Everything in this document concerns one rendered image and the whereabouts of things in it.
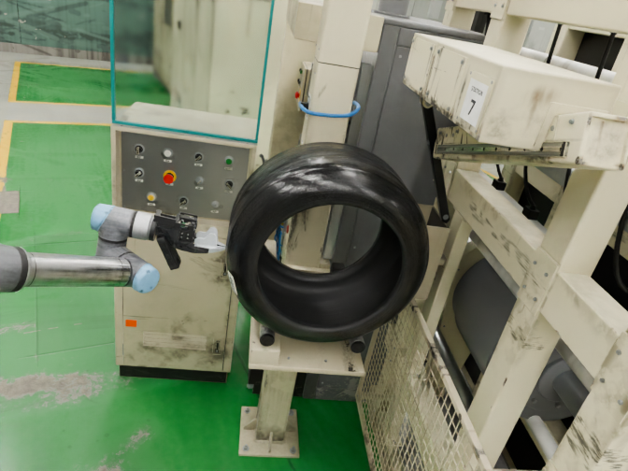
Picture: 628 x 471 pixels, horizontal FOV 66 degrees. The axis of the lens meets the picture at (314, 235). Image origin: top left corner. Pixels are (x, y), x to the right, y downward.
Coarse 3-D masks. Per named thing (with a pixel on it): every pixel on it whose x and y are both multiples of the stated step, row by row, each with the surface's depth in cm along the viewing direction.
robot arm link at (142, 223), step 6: (138, 216) 131; (144, 216) 131; (150, 216) 132; (138, 222) 130; (144, 222) 130; (150, 222) 131; (138, 228) 130; (144, 228) 130; (132, 234) 130; (138, 234) 130; (144, 234) 131
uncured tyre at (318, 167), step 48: (336, 144) 137; (240, 192) 140; (288, 192) 121; (336, 192) 121; (384, 192) 123; (240, 240) 126; (384, 240) 160; (240, 288) 133; (288, 288) 164; (336, 288) 167; (384, 288) 157; (288, 336) 144; (336, 336) 142
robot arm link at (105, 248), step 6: (102, 240) 130; (108, 240) 130; (126, 240) 134; (102, 246) 131; (108, 246) 131; (114, 246) 131; (120, 246) 132; (96, 252) 133; (102, 252) 131; (108, 252) 130; (114, 252) 130; (120, 252) 130
